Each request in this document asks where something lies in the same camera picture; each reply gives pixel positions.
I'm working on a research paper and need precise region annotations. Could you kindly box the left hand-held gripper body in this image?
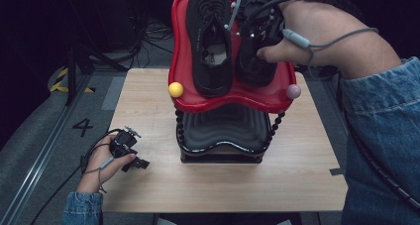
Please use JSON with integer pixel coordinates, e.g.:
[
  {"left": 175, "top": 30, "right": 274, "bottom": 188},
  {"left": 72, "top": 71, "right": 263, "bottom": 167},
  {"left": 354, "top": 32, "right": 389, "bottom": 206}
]
[{"left": 108, "top": 125, "right": 143, "bottom": 161}]

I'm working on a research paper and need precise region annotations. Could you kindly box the grey left gripper cable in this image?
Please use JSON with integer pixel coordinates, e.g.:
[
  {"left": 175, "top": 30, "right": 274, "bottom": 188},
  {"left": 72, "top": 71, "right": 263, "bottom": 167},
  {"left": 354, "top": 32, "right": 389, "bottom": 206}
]
[{"left": 82, "top": 155, "right": 117, "bottom": 195}]

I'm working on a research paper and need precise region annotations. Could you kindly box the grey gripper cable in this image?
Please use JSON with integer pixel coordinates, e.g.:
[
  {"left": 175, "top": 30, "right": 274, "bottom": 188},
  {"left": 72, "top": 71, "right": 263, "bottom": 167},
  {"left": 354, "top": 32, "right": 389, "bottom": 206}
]
[
  {"left": 281, "top": 26, "right": 380, "bottom": 78},
  {"left": 82, "top": 155, "right": 117, "bottom": 195}
]

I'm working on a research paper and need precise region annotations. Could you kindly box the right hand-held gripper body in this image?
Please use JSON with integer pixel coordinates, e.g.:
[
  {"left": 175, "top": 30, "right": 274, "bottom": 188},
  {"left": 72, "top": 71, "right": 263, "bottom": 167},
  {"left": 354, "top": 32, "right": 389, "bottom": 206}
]
[{"left": 224, "top": 0, "right": 287, "bottom": 55}]

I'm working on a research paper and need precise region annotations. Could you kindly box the grey right gripper cable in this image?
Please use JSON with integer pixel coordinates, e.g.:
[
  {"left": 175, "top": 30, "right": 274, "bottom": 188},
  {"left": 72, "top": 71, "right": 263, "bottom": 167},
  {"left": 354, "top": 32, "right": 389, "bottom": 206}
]
[{"left": 281, "top": 26, "right": 380, "bottom": 78}]

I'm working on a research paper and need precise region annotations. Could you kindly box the red and black tiered rack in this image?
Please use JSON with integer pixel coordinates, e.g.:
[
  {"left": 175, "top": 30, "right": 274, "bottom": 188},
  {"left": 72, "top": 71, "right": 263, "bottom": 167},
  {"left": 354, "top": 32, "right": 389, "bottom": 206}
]
[{"left": 167, "top": 0, "right": 302, "bottom": 165}]

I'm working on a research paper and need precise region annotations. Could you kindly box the metal floor rail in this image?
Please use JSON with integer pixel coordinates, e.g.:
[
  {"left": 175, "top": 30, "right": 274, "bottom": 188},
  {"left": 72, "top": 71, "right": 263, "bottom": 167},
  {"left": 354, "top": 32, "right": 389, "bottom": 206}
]
[{"left": 0, "top": 73, "right": 94, "bottom": 225}]

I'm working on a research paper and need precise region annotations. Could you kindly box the black shoe with white insole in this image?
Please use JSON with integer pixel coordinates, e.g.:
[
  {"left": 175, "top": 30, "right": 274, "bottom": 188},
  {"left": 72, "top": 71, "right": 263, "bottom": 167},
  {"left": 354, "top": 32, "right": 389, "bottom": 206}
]
[{"left": 185, "top": 0, "right": 234, "bottom": 98}]

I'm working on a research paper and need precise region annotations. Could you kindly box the person's right hand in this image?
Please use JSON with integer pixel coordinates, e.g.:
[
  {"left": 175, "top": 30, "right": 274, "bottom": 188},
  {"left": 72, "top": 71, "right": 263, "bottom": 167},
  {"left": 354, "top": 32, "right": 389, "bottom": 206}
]
[{"left": 257, "top": 0, "right": 402, "bottom": 80}]

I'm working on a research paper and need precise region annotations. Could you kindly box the yellow and black floor tape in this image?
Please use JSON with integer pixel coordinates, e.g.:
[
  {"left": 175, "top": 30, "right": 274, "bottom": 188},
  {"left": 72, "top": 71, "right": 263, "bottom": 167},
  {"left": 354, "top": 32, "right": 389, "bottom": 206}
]
[{"left": 49, "top": 67, "right": 97, "bottom": 94}]

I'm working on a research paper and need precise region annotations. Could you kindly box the person's left hand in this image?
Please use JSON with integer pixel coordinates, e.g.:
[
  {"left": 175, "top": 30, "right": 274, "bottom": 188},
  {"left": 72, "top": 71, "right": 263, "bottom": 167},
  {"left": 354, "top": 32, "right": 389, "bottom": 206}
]
[{"left": 76, "top": 134, "right": 137, "bottom": 194}]

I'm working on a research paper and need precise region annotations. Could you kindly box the bundle of floor cables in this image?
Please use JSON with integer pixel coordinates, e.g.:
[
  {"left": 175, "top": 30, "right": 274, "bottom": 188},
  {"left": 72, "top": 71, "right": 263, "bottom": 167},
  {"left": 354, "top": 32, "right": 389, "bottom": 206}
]
[{"left": 128, "top": 15, "right": 175, "bottom": 69}]

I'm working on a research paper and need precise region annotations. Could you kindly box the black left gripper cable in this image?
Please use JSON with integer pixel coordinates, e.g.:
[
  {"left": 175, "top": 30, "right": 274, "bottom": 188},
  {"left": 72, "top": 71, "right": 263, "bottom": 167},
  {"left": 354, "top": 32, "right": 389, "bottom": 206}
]
[{"left": 30, "top": 128, "right": 124, "bottom": 225}]

